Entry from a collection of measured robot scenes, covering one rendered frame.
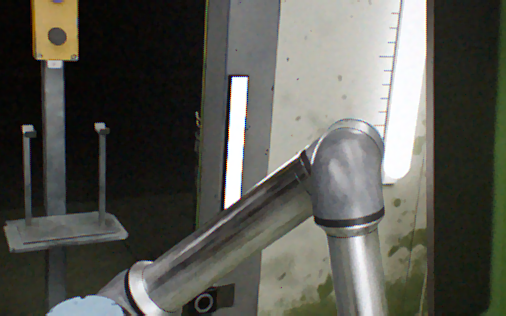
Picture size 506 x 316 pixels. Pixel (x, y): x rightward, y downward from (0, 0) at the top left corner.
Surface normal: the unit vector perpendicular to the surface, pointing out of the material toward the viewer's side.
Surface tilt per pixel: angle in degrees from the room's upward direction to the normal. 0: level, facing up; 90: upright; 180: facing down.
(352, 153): 39
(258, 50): 90
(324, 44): 90
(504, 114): 90
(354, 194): 65
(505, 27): 90
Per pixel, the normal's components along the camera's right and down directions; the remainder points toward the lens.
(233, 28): 0.47, 0.25
